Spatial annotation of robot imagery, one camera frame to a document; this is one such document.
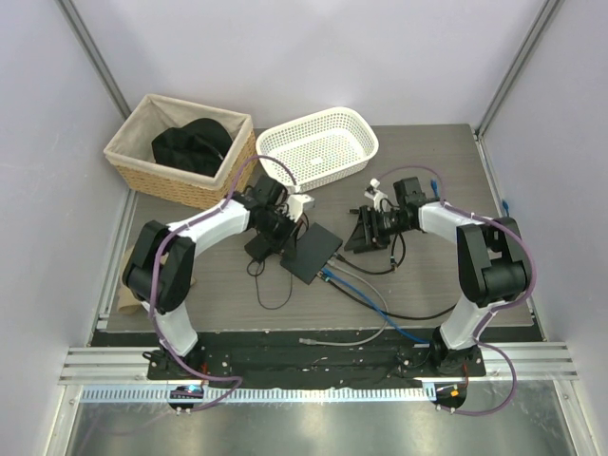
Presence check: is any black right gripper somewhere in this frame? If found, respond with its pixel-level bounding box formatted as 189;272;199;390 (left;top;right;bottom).
345;204;411;254

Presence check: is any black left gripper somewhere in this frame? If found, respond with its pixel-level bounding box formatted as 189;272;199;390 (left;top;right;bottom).
255;210;302;258

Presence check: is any black network switch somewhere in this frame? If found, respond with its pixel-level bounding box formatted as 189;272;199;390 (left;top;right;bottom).
280;223;343;285

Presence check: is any black ethernet cable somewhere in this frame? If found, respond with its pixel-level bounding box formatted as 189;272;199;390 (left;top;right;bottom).
327;227;460;322

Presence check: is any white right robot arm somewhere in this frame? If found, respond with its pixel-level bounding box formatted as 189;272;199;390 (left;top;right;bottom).
345;178;532;375

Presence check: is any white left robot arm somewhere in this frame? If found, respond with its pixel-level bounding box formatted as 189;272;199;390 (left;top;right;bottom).
122;176;314;379

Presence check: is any black power adapter brick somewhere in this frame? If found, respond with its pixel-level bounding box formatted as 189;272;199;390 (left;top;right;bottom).
244;234;274;263

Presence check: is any white perforated plastic basket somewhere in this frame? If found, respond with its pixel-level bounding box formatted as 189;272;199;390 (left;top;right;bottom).
256;106;379;193

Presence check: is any black cap in basket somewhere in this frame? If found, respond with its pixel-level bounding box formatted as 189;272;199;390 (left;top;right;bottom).
151;118;233;178

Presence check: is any wicker basket with liner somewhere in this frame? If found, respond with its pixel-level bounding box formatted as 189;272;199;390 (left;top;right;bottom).
104;94;256;209

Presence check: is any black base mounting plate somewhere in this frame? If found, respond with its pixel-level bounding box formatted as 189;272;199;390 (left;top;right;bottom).
145;344;486;381

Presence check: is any beige cap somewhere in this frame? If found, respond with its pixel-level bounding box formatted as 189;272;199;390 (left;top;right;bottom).
116;247;143;315

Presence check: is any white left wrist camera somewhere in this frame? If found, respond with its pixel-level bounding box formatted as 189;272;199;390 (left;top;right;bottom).
286;194;314;222

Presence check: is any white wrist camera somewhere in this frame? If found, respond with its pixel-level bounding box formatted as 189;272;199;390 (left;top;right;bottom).
286;194;314;222
364;179;388;211

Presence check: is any thin black adapter cord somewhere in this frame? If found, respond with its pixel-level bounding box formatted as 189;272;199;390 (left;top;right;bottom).
245;227;310;311

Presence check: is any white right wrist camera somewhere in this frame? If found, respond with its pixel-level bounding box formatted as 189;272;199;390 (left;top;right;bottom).
364;179;388;211

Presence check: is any grey ethernet cable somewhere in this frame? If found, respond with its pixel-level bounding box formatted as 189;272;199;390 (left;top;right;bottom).
298;258;389;347

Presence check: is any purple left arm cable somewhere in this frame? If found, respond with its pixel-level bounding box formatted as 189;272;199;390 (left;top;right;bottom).
147;154;298;412

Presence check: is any aluminium front rail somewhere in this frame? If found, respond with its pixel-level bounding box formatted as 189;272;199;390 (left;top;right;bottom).
59;342;578;404

